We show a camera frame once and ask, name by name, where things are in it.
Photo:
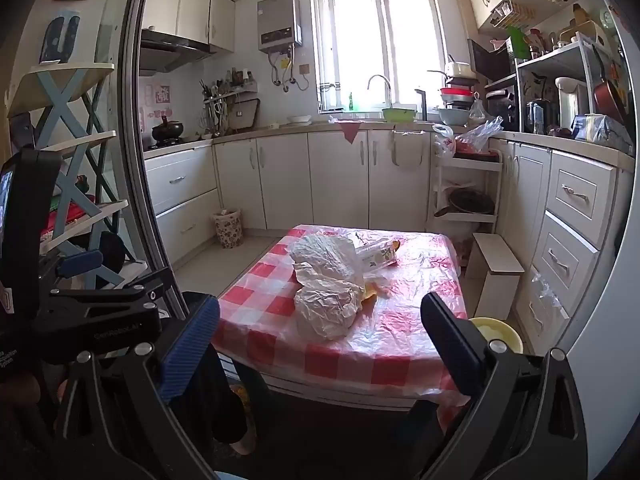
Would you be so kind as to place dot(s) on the silver water heater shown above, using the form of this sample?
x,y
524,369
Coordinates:
x,y
277,22

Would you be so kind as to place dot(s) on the white tote bag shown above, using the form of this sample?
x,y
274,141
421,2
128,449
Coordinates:
x,y
410,152

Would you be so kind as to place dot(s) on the red basin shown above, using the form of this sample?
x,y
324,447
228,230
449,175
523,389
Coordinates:
x,y
456,95

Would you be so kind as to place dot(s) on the pink hanging cloth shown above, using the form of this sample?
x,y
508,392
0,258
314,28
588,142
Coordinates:
x,y
350,130

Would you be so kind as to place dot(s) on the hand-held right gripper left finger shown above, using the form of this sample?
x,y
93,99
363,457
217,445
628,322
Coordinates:
x,y
190,345

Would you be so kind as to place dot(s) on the black microwave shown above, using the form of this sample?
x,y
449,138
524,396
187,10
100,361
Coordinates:
x,y
487,62

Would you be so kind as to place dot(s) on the green cutting board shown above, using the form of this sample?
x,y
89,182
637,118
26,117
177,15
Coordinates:
x,y
517,42

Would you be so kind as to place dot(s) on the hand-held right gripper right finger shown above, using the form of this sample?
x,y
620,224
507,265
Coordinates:
x,y
450,345

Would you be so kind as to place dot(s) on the floral waste bin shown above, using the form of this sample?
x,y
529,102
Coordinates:
x,y
227,230

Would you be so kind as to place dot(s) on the silver sliding door frame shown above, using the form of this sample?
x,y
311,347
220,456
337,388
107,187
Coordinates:
x,y
142,185

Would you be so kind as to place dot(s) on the red paper wall decoration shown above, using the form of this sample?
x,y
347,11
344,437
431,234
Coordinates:
x,y
160,97

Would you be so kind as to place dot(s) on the wall utensil rack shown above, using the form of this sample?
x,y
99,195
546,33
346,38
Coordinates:
x,y
230,92

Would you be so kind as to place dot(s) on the green basin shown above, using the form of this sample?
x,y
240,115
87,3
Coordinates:
x,y
399,114

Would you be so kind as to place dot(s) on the pale yellow plastic basin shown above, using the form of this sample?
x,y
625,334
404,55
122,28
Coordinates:
x,y
492,332

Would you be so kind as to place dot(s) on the cluster of condiment bottles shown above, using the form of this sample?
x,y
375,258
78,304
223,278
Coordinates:
x,y
537,42

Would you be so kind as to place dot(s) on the large clear plastic bag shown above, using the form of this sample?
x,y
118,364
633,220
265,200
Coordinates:
x,y
480,135

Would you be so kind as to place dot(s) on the white trolley rack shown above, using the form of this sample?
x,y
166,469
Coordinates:
x,y
467,217

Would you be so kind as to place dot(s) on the white red plastic bag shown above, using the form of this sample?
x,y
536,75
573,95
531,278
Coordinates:
x,y
444,142

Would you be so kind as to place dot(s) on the wall socket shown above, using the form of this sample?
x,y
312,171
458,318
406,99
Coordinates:
x,y
305,70

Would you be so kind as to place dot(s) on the chrome kitchen faucet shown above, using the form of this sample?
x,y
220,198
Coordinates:
x,y
389,87

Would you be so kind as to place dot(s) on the orange peel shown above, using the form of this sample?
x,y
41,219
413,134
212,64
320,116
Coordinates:
x,y
372,293

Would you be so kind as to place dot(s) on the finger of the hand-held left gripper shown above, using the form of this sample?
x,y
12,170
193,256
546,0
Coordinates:
x,y
105,302
80,263

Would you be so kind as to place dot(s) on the red white checkered tablecloth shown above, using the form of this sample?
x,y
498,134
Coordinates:
x,y
400,320

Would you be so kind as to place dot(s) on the white electric kettle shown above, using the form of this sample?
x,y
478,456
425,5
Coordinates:
x,y
570,102

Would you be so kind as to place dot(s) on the red frying pan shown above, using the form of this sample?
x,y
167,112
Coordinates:
x,y
610,97

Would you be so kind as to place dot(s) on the white drawer cabinet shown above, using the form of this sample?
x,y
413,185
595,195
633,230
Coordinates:
x,y
575,200

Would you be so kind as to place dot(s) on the white enamel pot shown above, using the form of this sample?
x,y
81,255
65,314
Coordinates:
x,y
460,70

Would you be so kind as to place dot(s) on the pale blue bowl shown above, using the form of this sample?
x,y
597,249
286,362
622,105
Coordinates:
x,y
453,117

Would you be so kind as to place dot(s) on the white metal counter rack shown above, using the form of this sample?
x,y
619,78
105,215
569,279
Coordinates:
x,y
560,57

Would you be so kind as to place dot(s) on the blue white hanging pouch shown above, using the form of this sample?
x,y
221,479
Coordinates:
x,y
60,37

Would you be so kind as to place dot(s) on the white blue folding shelf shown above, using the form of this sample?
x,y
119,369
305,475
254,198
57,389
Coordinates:
x,y
60,110

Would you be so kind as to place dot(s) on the black toaster oven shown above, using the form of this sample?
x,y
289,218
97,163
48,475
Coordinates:
x,y
502,105

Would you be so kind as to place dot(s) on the blue wrapped package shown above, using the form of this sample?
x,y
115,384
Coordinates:
x,y
600,130

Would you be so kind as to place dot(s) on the black clay pot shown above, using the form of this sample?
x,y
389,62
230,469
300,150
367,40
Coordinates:
x,y
167,132

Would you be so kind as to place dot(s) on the black range hood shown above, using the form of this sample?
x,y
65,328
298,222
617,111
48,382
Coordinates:
x,y
170,52

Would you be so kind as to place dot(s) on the black framed tray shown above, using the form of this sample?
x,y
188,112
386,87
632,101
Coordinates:
x,y
247,115

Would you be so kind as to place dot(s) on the white framed window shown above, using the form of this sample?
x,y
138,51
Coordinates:
x,y
380,45

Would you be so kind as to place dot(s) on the white base cabinet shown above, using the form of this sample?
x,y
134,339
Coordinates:
x,y
335,180

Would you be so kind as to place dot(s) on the dark steel jug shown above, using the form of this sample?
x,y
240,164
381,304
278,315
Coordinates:
x,y
536,117

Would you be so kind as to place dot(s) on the white step stool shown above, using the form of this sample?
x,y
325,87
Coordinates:
x,y
492,280

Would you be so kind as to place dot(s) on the dark frying pan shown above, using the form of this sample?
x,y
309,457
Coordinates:
x,y
470,202

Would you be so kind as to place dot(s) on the black water tap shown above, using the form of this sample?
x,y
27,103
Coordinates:
x,y
422,105

